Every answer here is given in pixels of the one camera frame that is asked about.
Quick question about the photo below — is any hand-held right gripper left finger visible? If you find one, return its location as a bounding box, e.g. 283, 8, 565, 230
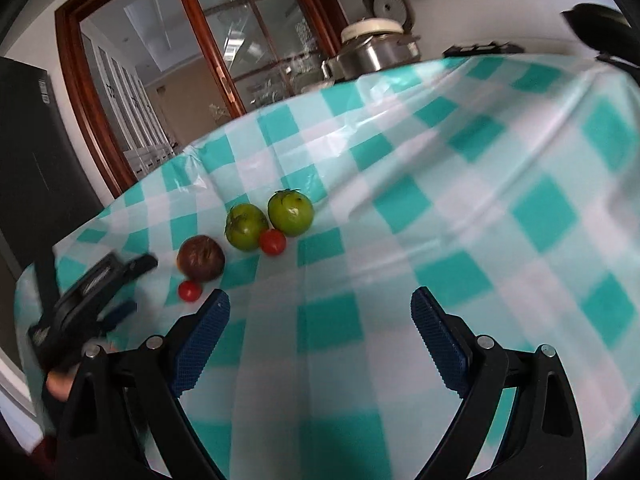
52, 288, 232, 480

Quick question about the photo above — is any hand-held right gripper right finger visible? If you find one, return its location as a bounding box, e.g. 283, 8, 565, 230
410, 286, 587, 480

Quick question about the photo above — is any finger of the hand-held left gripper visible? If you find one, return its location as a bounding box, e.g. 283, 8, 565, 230
100, 301, 138, 326
120, 254, 160, 281

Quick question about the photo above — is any dark brown round fruit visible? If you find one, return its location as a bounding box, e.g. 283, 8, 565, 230
176, 235, 226, 282

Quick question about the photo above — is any green tomato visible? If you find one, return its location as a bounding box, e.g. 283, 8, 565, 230
267, 188, 315, 237
224, 203, 270, 252

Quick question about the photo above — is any person's left hand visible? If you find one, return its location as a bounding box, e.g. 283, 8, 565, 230
45, 371, 77, 404

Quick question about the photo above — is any white cupboard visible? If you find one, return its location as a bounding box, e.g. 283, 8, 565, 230
82, 35, 176, 178

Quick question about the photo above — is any black cabinet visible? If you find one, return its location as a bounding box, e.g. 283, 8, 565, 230
0, 56, 103, 271

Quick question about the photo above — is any teal checkered tablecloth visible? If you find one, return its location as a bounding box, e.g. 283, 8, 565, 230
12, 52, 640, 480

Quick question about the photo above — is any black stove grate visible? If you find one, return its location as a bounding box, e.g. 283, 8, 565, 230
442, 42, 523, 58

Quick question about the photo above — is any steel cooking pot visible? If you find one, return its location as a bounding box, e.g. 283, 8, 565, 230
322, 35, 421, 81

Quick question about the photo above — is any white pot lid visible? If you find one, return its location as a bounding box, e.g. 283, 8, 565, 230
341, 17, 406, 46

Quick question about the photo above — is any grey kitchen scale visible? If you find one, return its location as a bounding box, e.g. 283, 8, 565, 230
362, 0, 416, 36

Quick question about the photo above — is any black frying pan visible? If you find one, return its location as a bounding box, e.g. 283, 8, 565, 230
560, 2, 640, 68

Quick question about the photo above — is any brown wooden door frame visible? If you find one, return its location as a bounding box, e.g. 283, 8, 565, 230
54, 0, 351, 198

